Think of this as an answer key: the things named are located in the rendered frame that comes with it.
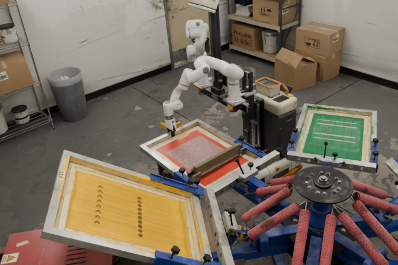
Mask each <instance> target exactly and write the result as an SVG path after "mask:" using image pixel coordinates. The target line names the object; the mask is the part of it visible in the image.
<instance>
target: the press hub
mask: <svg viewBox="0 0 398 265"><path fill-rule="evenodd" d="M293 184H294V187H295V189H296V191H297V192H298V193H299V194H300V195H301V196H302V197H304V198H306V199H308V200H310V201H312V202H308V203H307V210H309V212H310V219H309V227H308V232H307V238H306V246H305V250H304V257H303V263H304V264H306V260H307V254H308V250H309V244H310V239H311V235H312V236H315V237H321V238H322V241H323V233H324V229H325V220H326V216H327V215H328V214H331V210H332V205H330V204H335V203H340V202H343V201H345V200H347V199H348V198H349V197H350V196H351V195H352V193H353V191H354V186H353V183H352V181H351V179H350V178H349V177H348V176H347V175H346V174H345V173H343V172H341V171H339V170H336V169H334V168H331V167H326V166H312V167H307V168H305V169H302V170H300V171H299V172H298V173H297V174H296V175H295V177H294V180H293ZM333 215H335V216H336V217H338V215H339V213H338V212H337V211H336V210H335V208H333ZM298 223H299V217H297V216H296V215H293V216H291V217H289V218H288V219H286V220H285V221H283V226H284V227H285V226H289V225H296V224H298ZM335 232H339V233H340V234H342V235H344V236H345V237H346V238H349V239H350V240H351V241H353V242H354V241H355V239H354V237H353V236H352V235H351V234H350V233H349V232H348V230H347V229H346V228H345V227H344V226H339V227H338V220H337V219H336V228H335ZM287 238H288V239H289V240H290V241H291V242H292V243H293V244H295V240H296V234H292V235H288V236H287ZM293 251H294V247H293V248H287V253H288V254H289V255H290V256H291V257H292V258H293ZM344 251H346V248H345V247H343V246H342V245H340V244H339V243H337V242H336V241H334V242H333V251H332V261H331V265H344V262H343V261H342V260H340V259H339V258H337V257H336V256H334V255H335V254H339V253H342V252H344Z"/></svg>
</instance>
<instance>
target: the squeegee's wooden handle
mask: <svg viewBox="0 0 398 265"><path fill-rule="evenodd" d="M239 150H240V144H239V143H236V144H234V145H232V146H231V147H229V148H227V149H225V150H223V151H221V152H219V153H218V154H216V155H214V156H212V157H210V158H209V159H207V160H204V161H203V162H201V163H199V164H197V165H196V166H194V175H195V174H197V173H199V172H201V173H203V172H204V171H206V170H208V169H210V168H212V167H213V166H215V165H217V164H219V163H221V162H223V161H224V160H226V159H228V158H229V157H232V156H233V155H235V154H237V153H239ZM201 173H200V174H201Z"/></svg>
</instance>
